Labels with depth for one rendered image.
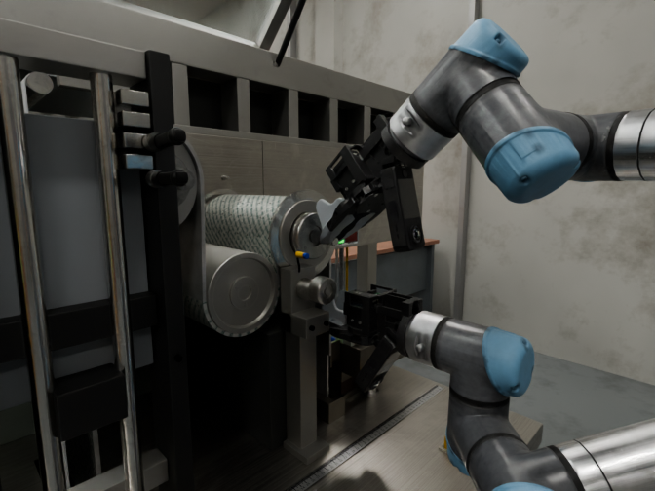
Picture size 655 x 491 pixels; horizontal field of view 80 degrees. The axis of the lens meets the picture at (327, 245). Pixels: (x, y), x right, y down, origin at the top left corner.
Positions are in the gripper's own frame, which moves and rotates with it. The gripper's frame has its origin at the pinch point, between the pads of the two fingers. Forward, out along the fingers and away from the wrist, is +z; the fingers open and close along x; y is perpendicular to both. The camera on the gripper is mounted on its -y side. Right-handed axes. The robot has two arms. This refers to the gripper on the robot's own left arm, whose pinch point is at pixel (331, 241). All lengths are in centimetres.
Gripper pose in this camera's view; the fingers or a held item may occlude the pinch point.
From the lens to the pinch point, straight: 62.5
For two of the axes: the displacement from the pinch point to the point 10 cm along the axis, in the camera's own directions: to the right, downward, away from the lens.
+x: -7.1, 1.1, -7.0
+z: -5.4, 5.5, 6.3
